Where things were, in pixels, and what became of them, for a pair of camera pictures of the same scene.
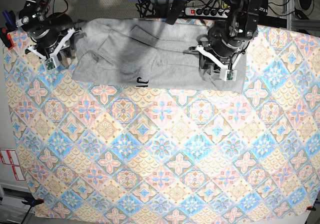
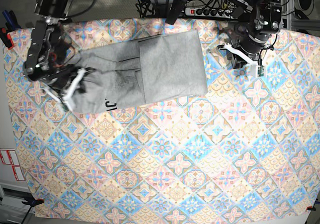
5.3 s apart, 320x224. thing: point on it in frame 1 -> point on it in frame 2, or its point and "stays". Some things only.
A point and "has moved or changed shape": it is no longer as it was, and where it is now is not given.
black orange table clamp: (11, 26) stays
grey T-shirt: (152, 52) has moved or changed shape
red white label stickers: (9, 157) stays
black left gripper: (48, 39) -> (60, 80)
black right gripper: (224, 48) -> (253, 43)
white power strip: (207, 12) stays
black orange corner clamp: (32, 202) stays
